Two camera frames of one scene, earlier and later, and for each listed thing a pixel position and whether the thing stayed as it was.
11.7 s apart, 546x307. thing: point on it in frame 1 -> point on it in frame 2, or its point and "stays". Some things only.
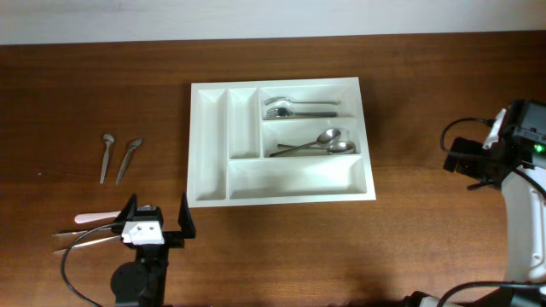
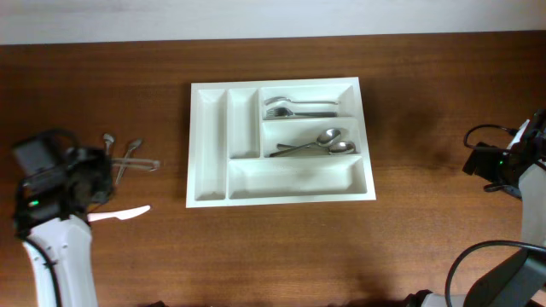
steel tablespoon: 340,147 stays
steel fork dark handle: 283,112 stays
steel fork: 274,100 stays
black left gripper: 176,239 -> 87,153
